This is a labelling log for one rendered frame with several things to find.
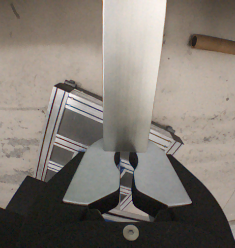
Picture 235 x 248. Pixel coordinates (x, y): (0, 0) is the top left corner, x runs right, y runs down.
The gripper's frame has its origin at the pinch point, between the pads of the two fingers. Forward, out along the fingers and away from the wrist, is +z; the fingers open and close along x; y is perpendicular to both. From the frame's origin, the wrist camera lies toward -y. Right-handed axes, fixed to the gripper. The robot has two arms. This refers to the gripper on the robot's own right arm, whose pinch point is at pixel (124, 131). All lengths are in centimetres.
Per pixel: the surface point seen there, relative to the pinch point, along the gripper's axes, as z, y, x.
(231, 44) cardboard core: 74, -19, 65
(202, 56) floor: 82, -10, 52
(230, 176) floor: 85, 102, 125
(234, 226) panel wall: 78, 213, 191
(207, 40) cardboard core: 74, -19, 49
